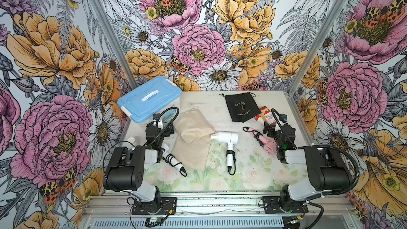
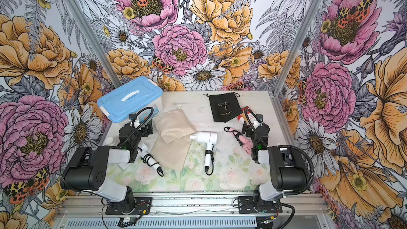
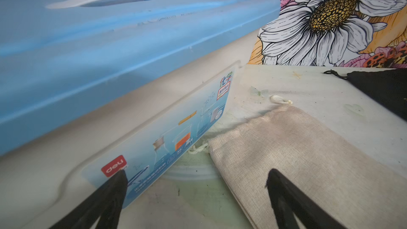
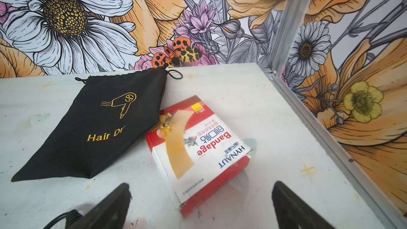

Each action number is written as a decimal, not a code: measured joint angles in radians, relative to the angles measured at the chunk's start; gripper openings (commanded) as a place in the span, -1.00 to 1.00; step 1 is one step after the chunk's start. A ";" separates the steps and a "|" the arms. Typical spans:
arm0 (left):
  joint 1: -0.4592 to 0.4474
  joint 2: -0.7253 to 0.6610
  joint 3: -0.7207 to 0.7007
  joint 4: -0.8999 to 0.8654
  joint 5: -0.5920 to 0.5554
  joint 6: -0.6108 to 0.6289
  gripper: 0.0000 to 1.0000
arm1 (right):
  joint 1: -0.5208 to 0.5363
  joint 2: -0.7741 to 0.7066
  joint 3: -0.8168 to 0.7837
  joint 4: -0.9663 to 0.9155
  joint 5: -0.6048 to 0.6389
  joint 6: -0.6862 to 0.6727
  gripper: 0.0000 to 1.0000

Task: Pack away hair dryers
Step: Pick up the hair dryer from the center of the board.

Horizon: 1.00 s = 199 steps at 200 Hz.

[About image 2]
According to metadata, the beige cloth bag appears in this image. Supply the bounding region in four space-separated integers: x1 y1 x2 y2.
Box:
153 108 196 144
151 135 191 171

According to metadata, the white hair dryer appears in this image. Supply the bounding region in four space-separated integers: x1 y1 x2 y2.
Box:
137 143 164 177
190 131 217 176

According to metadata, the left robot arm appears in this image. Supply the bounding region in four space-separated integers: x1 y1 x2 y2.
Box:
61 121 153 216

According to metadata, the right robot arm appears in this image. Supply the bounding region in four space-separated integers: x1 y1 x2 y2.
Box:
236 123 315 214

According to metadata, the pink hair dryer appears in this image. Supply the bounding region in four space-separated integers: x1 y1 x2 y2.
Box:
224 127 253 155

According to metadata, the black hair dryer pouch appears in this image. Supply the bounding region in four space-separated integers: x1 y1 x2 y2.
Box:
205 92 242 123

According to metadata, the red white bandage box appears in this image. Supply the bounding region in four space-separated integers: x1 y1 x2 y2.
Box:
237 107 255 124

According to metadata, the blue lidded storage box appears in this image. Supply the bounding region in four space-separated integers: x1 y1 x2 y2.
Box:
97 76 163 123

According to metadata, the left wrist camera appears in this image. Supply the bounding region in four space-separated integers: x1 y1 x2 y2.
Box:
128 113 143 128

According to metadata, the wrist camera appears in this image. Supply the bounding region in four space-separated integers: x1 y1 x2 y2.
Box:
251 114 263 129
128 113 143 128

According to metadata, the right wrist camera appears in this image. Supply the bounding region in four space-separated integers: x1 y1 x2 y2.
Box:
251 114 263 129

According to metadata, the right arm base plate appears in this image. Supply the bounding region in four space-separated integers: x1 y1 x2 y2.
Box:
237 196 283 214

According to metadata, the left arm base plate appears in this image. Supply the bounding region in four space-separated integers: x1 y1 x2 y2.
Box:
105 197 153 215

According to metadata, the aluminium front rail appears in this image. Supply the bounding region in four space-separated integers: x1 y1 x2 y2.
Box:
54 192 335 229

